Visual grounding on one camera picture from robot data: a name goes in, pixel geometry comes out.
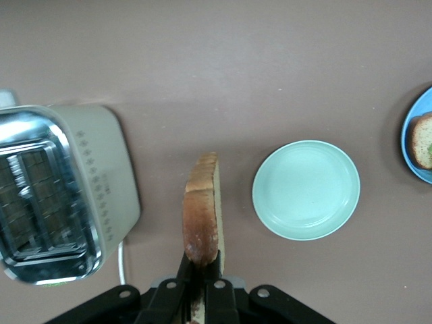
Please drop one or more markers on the pale green round plate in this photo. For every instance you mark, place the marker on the pale green round plate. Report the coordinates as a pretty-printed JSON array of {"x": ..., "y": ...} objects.
[{"x": 305, "y": 190}]

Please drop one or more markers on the blue round plate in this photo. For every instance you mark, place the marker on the blue round plate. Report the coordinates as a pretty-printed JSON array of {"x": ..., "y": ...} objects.
[{"x": 410, "y": 114}]

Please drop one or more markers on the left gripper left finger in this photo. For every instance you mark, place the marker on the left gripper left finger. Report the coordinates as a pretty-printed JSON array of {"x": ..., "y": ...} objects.
[{"x": 168, "y": 300}]

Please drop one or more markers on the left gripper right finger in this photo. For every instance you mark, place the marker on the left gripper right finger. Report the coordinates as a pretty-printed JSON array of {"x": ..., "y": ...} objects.
[{"x": 221, "y": 303}]

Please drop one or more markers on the brown bread slice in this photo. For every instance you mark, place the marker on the brown bread slice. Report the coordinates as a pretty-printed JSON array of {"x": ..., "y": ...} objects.
[
  {"x": 422, "y": 141},
  {"x": 199, "y": 216}
]

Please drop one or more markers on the beige and chrome toaster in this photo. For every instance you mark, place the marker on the beige and chrome toaster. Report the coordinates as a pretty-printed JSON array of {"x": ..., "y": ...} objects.
[{"x": 98, "y": 162}]

